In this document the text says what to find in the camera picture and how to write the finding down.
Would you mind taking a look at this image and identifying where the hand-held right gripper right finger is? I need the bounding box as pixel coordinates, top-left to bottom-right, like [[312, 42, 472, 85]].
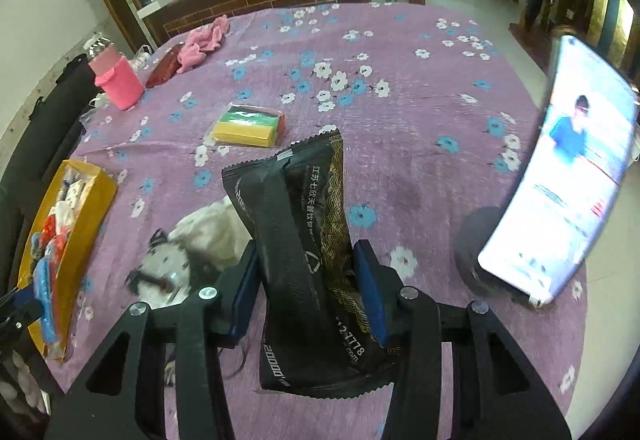
[[352, 240, 573, 440]]

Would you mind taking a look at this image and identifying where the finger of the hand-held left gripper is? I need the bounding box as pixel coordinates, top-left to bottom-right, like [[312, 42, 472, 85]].
[[0, 287, 43, 336]]

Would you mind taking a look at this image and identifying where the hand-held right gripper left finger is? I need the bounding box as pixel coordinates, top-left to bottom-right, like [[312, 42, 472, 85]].
[[42, 240, 261, 440]]

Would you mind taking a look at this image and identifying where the black foil packet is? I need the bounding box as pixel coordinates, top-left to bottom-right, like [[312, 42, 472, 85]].
[[221, 127, 401, 398]]

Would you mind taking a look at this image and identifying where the yellow cardboard box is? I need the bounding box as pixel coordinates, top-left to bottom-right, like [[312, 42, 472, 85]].
[[17, 159, 118, 363]]

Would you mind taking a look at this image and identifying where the blue and white tissue pack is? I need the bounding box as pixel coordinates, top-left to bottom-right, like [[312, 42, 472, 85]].
[[30, 232, 66, 353]]

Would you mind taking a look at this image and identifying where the white cloth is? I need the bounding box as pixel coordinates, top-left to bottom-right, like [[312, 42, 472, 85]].
[[170, 200, 258, 271]]

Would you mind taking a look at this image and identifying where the black and white plush toy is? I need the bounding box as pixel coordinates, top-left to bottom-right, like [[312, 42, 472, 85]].
[[125, 229, 236, 311]]

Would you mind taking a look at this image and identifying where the black round phone stand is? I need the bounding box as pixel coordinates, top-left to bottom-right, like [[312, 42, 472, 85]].
[[454, 207, 531, 298]]

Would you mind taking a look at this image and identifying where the white plastic packet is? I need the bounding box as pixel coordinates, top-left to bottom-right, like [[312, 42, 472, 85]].
[[55, 170, 97, 221]]

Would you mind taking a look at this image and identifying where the pack of coloured sponges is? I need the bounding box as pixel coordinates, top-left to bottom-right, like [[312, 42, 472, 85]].
[[210, 102, 287, 148]]

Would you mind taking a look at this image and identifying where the purple floral tablecloth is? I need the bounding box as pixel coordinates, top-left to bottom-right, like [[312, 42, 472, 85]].
[[47, 0, 596, 440]]

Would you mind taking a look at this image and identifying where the dark chair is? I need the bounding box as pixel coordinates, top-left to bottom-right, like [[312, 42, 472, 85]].
[[0, 52, 101, 201]]

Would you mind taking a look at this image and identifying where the smartphone with lit screen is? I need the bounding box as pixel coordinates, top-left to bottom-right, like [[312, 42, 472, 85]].
[[477, 34, 640, 308]]

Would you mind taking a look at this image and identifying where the pink sleeved bottle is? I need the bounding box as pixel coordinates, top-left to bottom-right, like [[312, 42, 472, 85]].
[[87, 37, 146, 111]]

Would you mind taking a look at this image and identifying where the dark red packet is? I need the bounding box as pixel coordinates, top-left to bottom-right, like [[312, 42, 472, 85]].
[[145, 44, 183, 88]]

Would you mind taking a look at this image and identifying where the pink cloth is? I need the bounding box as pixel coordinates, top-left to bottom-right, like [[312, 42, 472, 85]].
[[177, 14, 231, 73]]

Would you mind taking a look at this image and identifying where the black cable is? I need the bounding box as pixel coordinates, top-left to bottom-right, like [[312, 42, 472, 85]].
[[220, 340, 252, 378]]

